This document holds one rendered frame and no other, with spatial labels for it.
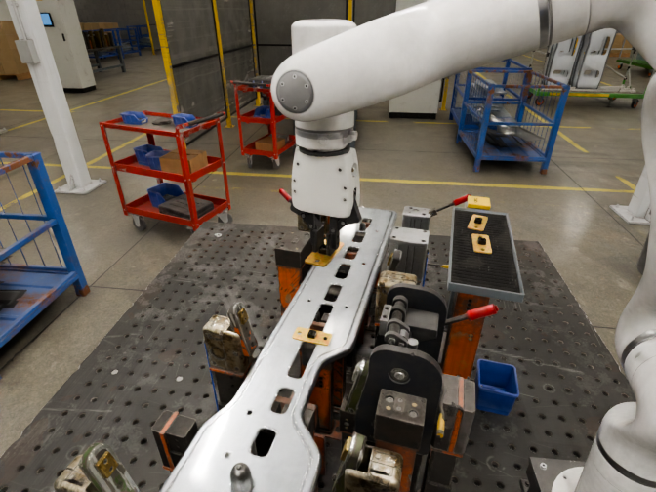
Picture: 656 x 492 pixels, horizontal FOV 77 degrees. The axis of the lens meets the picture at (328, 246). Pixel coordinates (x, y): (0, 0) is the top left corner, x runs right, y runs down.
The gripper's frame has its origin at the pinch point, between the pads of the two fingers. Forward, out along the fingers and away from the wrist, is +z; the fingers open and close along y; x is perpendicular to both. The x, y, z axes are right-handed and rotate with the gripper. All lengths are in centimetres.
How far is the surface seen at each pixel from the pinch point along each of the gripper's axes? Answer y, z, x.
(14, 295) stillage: 222, 109, -49
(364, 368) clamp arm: -9.7, 20.1, 5.3
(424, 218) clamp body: -4, 23, -65
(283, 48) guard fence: 384, 14, -662
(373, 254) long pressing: 6, 29, -47
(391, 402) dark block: -16.2, 18.4, 11.7
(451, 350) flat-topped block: -21, 43, -31
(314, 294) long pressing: 13.1, 29.3, -22.1
